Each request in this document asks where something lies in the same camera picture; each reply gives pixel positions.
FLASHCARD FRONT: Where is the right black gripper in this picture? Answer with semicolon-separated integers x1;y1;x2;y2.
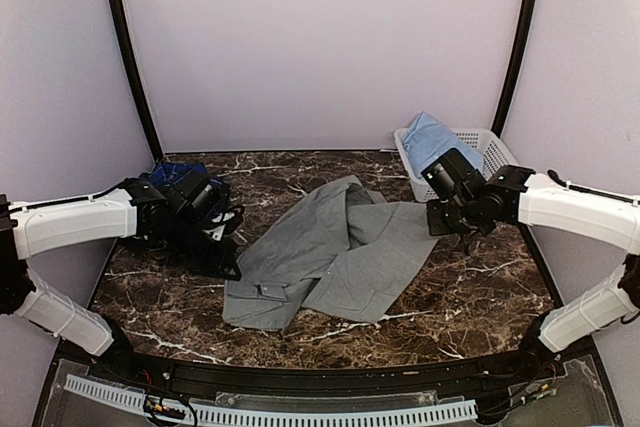
426;198;483;235

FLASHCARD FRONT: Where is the grey long sleeve shirt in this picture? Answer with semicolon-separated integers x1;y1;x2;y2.
222;176;437;331

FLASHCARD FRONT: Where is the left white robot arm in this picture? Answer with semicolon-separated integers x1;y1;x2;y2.
1;172;244;383

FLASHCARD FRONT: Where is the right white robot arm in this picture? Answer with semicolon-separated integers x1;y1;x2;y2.
423;160;639;381

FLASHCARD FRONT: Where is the white plastic basket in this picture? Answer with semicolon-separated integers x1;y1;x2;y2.
393;127;518;203

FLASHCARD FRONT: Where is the light blue shirt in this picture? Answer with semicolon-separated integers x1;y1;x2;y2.
402;112;484;180

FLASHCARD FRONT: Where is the blue plaid folded shirt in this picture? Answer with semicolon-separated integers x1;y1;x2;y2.
140;161;230;196

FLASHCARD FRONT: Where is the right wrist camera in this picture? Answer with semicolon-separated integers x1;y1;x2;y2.
421;148;486;201

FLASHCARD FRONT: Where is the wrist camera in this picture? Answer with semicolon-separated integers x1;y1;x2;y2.
421;148;486;201
167;170;245;241

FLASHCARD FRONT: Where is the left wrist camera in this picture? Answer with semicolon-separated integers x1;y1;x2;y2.
167;170;245;241

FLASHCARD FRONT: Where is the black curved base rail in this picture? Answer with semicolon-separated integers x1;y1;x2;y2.
83;340;607;415

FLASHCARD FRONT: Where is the white slotted cable duct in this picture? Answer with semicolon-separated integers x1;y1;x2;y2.
63;374;479;426

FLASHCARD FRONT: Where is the right black frame post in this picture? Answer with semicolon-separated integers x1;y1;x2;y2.
491;0;536;137

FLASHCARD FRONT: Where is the black frame post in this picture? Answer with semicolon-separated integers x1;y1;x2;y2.
108;0;164;161
491;0;536;137

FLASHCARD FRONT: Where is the left black frame post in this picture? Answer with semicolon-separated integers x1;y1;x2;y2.
108;0;164;161

